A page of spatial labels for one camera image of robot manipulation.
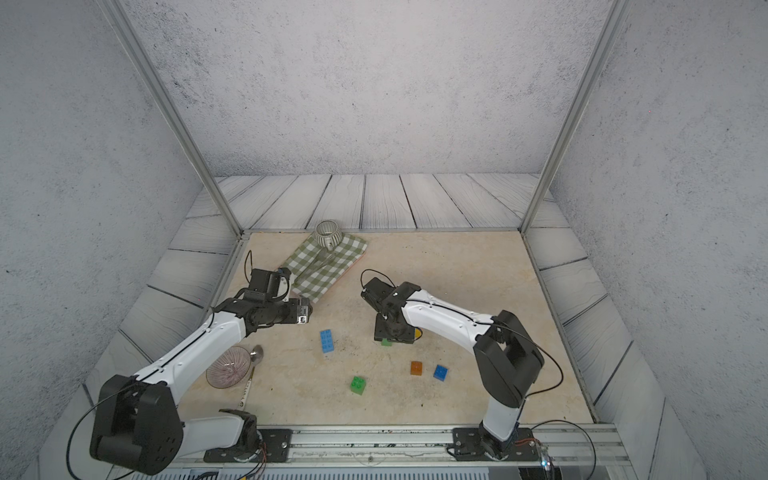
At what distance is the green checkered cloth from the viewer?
3.46 feet

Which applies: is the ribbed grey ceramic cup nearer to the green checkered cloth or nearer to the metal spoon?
the green checkered cloth

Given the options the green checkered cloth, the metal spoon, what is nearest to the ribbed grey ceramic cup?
the green checkered cloth
